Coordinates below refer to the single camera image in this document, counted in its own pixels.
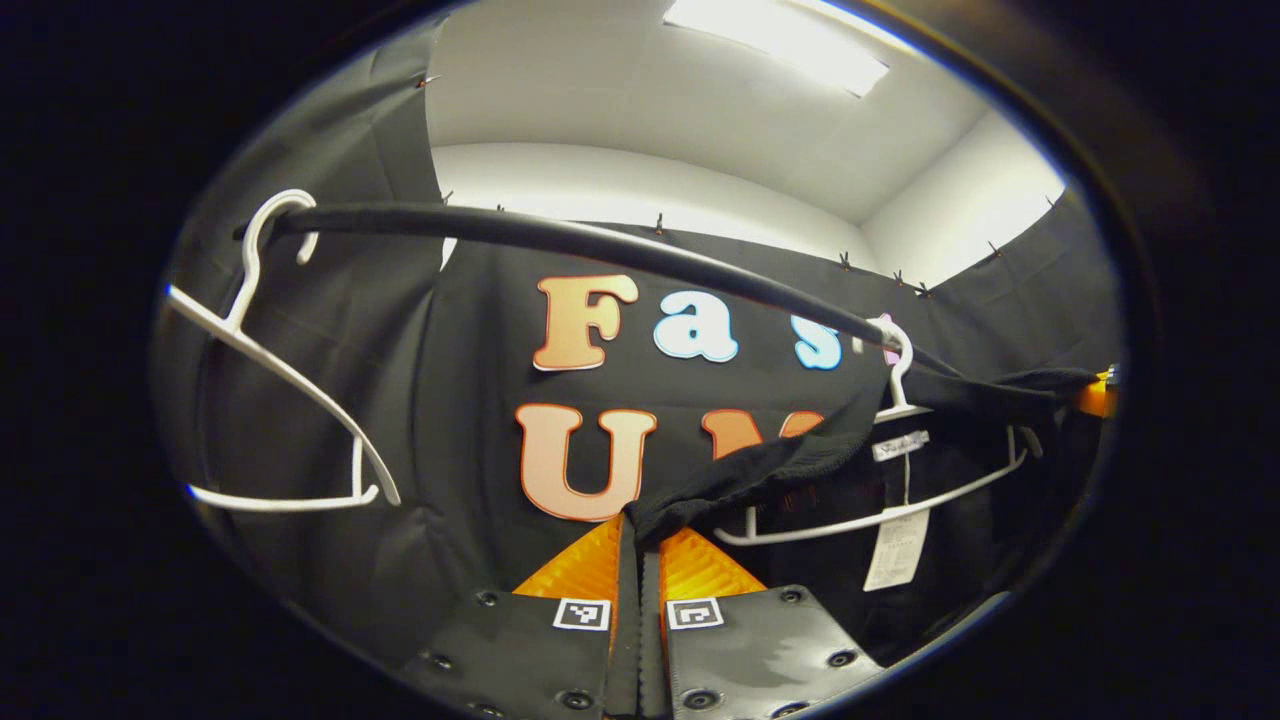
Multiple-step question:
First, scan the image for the white plastic hanger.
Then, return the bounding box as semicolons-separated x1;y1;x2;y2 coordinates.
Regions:
165;188;403;513
715;315;1046;546

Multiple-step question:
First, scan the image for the black jacket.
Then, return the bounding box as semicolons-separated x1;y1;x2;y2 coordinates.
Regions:
625;365;1101;666

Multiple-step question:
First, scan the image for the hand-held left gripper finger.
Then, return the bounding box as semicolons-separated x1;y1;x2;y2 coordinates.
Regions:
640;525;886;720
395;515;641;720

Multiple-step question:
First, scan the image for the ceiling light panel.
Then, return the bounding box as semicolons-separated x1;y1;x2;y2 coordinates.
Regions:
662;0;891;99

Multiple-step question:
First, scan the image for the black clothes rack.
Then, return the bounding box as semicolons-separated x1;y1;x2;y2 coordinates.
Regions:
235;200;966;376

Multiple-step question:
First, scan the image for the black backdrop cloth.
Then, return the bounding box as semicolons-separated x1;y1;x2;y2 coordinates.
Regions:
150;15;1126;681

